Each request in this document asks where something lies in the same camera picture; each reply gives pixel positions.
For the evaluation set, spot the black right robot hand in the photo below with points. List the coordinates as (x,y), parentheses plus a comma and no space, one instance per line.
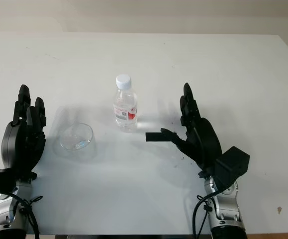
(206,142)

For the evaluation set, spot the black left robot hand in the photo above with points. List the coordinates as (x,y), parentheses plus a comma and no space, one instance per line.
(12,144)

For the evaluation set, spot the clear plastic water bottle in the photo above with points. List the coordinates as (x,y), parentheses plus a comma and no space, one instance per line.
(125,109)

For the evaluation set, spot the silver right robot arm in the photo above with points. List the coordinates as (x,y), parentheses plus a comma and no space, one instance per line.
(224,209)

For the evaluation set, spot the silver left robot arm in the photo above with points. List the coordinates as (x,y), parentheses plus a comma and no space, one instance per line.
(7,211)

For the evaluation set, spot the clear glass cup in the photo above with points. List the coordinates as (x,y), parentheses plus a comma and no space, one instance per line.
(77,144)

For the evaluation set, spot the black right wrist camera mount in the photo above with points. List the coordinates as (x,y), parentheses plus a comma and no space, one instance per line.
(230,164)

